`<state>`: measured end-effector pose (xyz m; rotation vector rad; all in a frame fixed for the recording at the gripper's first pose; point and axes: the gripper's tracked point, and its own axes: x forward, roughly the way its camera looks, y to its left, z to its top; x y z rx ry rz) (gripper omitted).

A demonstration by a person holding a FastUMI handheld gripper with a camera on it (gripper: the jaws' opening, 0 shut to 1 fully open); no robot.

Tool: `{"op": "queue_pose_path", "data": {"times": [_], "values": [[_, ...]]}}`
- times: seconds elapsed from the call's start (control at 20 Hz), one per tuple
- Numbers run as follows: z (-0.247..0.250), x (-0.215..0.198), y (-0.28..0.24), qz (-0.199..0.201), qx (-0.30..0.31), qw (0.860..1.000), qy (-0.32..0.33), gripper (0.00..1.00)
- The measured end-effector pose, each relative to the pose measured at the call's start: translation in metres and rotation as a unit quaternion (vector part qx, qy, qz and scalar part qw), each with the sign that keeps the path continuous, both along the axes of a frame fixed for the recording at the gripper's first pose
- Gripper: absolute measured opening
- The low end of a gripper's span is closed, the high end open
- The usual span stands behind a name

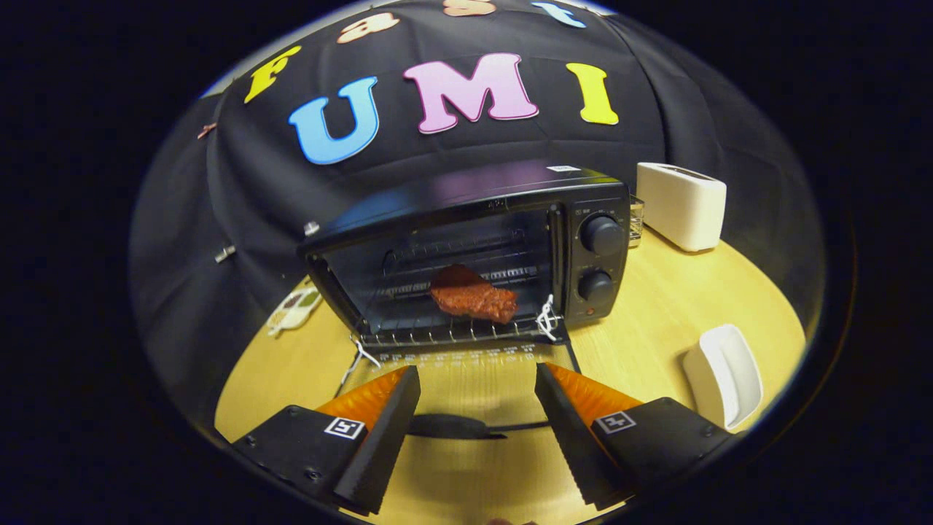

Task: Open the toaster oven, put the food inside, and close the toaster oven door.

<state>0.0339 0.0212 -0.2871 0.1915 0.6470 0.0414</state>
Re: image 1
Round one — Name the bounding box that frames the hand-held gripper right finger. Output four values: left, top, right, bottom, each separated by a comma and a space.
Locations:
534, 362, 735, 511

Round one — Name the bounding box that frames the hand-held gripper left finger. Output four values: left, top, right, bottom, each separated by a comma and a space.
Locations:
232, 365, 422, 516

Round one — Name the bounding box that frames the brown steak piece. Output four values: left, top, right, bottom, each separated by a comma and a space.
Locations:
429, 265, 519, 324

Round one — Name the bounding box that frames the black toaster oven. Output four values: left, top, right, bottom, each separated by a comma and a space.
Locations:
297, 162, 632, 440

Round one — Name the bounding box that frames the white bread toaster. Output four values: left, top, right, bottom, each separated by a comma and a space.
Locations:
636, 162, 727, 253

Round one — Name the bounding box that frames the divided white snack tray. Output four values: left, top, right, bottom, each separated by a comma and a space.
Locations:
266, 287, 323, 338

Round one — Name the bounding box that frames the white oblong dish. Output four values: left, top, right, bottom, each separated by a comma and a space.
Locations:
682, 324, 764, 431

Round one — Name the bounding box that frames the black backdrop cloth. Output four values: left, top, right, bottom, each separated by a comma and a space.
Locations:
130, 0, 824, 431

